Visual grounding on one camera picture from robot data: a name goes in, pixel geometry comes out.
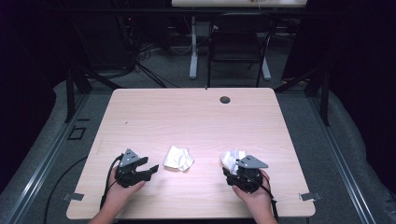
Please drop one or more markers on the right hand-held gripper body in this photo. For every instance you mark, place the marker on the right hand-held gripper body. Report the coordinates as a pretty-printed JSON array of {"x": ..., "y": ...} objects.
[{"x": 249, "y": 177}]

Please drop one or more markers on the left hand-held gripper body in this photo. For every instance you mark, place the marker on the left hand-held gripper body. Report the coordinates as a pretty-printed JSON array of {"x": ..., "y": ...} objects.
[{"x": 129, "y": 169}]

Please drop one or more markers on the white sock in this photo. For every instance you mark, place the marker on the white sock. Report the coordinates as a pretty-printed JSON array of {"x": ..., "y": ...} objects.
[
  {"x": 178, "y": 158},
  {"x": 230, "y": 157}
]

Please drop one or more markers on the person's right hand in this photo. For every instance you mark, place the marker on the person's right hand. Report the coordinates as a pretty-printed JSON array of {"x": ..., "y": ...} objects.
[{"x": 258, "y": 200}]

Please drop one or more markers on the person's left hand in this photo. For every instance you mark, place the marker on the person's left hand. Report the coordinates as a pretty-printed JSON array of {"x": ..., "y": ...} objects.
[{"x": 116, "y": 196}]

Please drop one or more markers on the black tape square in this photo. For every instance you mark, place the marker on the black tape square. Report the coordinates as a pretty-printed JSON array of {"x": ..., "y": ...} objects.
[{"x": 76, "y": 133}]

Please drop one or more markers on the black tape strip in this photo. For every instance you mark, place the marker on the black tape strip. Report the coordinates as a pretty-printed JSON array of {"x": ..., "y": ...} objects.
[{"x": 83, "y": 119}]

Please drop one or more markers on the black folding chair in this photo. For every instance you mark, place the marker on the black folding chair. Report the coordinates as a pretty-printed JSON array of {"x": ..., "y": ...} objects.
[{"x": 236, "y": 43}]

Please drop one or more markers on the dark equipment rack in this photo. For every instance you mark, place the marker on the dark equipment rack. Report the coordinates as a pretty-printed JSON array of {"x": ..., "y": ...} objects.
[{"x": 127, "y": 40}]

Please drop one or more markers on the white desk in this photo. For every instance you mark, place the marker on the white desk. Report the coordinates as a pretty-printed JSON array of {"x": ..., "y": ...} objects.
[{"x": 236, "y": 3}]

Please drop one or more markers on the grey metal table bracket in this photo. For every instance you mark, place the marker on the grey metal table bracket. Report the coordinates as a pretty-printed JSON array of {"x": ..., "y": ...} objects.
[
  {"x": 73, "y": 196},
  {"x": 310, "y": 196}
]

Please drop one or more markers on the aluminium floor rail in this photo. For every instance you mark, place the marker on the aluminium floor rail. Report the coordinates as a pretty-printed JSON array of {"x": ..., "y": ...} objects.
[
  {"x": 46, "y": 161},
  {"x": 342, "y": 161}
]

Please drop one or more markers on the black metal frame stand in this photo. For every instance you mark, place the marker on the black metal frame stand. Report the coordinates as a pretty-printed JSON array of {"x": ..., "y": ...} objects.
[
  {"x": 324, "y": 96},
  {"x": 71, "y": 93}
]

